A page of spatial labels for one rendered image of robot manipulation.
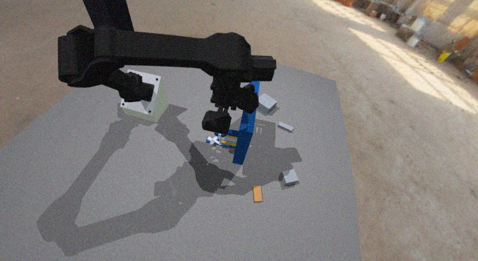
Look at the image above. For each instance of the orange rectangular block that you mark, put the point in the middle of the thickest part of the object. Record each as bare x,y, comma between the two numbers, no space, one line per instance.
257,193

